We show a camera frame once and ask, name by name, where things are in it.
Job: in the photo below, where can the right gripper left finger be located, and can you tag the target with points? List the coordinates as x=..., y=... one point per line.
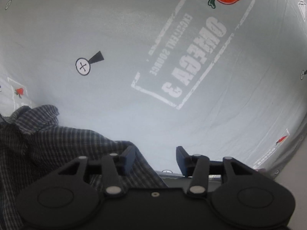
x=64, y=198

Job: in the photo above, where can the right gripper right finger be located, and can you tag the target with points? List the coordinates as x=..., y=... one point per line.
x=237, y=193

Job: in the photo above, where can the blue checked shirt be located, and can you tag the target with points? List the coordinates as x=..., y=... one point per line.
x=33, y=145

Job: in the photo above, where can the printed white backdrop sheet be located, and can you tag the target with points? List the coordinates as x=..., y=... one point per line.
x=218, y=77

